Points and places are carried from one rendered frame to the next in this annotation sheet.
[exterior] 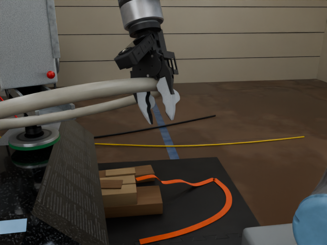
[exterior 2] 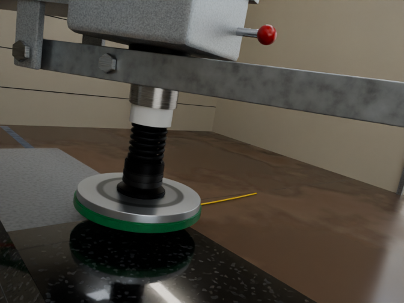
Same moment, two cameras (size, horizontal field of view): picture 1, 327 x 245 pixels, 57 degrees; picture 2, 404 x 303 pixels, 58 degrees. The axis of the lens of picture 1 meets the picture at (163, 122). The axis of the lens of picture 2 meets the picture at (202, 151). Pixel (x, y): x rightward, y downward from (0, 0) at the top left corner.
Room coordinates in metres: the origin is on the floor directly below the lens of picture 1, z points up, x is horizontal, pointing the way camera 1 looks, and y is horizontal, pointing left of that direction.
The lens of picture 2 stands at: (0.72, 0.86, 1.08)
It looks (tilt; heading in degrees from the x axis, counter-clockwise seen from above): 12 degrees down; 325
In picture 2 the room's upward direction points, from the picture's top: 10 degrees clockwise
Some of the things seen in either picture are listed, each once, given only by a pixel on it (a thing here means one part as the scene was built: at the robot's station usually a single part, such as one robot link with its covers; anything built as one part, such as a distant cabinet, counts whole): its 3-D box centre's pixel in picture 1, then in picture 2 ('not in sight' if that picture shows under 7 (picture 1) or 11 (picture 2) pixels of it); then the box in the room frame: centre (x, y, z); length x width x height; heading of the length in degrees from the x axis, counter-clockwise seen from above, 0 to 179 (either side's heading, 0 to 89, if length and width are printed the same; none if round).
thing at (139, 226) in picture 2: (34, 136); (140, 196); (1.28, 0.59, 0.85); 0.22 x 0.22 x 0.04
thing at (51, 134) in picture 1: (34, 136); (140, 194); (1.28, 0.59, 0.86); 0.21 x 0.21 x 0.01
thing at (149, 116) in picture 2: not in sight; (151, 112); (1.28, 0.59, 1.00); 0.07 x 0.07 x 0.04
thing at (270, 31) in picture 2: (49, 74); (254, 33); (1.21, 0.46, 1.15); 0.08 x 0.03 x 0.03; 34
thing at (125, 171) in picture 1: (120, 172); not in sight; (2.29, 0.37, 0.10); 0.25 x 0.10 x 0.01; 100
